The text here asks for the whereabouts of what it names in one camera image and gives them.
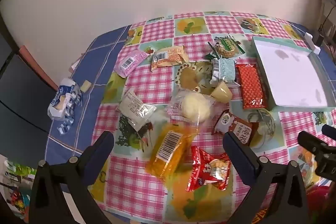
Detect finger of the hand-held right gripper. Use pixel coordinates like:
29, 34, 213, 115
322, 124, 336, 139
298, 131, 336, 182

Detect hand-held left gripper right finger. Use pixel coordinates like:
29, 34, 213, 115
223, 132, 309, 224

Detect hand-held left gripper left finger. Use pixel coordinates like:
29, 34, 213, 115
28, 131, 115, 224

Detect red cartoon snack packet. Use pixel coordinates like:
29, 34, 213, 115
186, 146, 231, 192

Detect white printed snack packet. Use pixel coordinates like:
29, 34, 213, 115
117, 88, 157, 132

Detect pale yellow jelly cup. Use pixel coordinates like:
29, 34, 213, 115
211, 81, 233, 104

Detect orange clear snack packet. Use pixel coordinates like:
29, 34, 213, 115
145, 124, 201, 184

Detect red patterned snack packet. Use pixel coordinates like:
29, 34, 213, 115
235, 63, 268, 110

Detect white box with teal rim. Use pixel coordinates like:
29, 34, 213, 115
251, 35, 336, 112

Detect pink snack packet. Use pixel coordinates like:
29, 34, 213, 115
115, 50, 150, 78

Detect green white cookie packet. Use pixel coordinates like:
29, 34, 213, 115
205, 36, 245, 60

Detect brown red snack packet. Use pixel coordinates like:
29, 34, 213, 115
211, 110, 260, 147

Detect blue white crumpled wrapper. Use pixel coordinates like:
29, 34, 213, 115
47, 78, 82, 135

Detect clear packet with white bun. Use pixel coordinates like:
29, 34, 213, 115
167, 89, 217, 125

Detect teal dotted snack packet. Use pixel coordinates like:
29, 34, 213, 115
211, 57, 240, 86

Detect checkered fruit print tablecloth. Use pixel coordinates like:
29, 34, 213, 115
46, 11, 336, 219

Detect white plastic table clip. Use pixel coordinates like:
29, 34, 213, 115
304, 33, 321, 54

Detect pile of colourful bags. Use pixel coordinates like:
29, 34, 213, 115
0, 158, 37, 214

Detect black power adapter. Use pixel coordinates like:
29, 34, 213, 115
314, 27, 326, 46

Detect dark cabinet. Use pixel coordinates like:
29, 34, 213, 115
0, 30, 59, 140

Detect reddish wooden board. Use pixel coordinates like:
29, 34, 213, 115
18, 45, 59, 90

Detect beige orange snack packet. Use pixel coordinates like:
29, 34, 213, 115
151, 46, 189, 72

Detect white metal rack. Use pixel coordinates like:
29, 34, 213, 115
310, 0, 336, 56

